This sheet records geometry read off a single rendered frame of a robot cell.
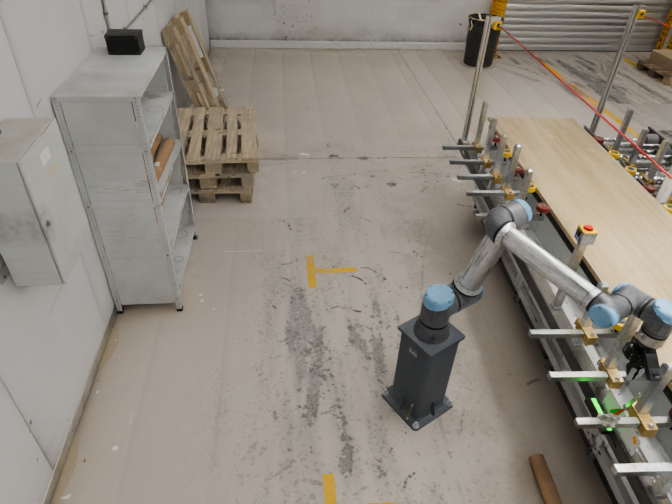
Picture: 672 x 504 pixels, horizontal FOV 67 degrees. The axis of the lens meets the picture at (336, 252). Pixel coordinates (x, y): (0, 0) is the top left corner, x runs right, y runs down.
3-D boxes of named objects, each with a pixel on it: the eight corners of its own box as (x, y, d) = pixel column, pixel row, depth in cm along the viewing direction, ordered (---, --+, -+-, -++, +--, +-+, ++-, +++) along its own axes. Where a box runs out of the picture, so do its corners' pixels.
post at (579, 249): (553, 310, 272) (580, 243, 244) (549, 304, 276) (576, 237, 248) (561, 310, 272) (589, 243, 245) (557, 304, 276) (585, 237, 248)
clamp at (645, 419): (641, 437, 199) (646, 429, 196) (624, 407, 210) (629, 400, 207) (655, 437, 199) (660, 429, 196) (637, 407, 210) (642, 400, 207)
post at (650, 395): (619, 443, 214) (668, 368, 185) (615, 435, 217) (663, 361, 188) (627, 443, 215) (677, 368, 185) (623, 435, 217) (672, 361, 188)
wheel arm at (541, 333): (529, 340, 241) (532, 333, 239) (527, 334, 244) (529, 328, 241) (618, 339, 244) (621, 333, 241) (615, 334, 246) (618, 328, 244)
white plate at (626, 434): (630, 456, 205) (640, 442, 199) (601, 402, 226) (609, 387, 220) (631, 456, 206) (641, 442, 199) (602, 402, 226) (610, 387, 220)
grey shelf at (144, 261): (117, 313, 356) (49, 97, 261) (143, 238, 426) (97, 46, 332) (182, 311, 360) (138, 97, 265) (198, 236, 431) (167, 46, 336)
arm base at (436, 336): (430, 349, 260) (433, 336, 254) (406, 327, 272) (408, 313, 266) (457, 334, 269) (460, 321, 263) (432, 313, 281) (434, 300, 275)
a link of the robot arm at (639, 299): (610, 286, 185) (642, 306, 177) (628, 276, 190) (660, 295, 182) (601, 305, 191) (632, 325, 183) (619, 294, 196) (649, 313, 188)
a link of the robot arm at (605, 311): (475, 209, 212) (618, 316, 172) (496, 200, 218) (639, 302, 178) (468, 230, 220) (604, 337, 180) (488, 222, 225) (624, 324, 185)
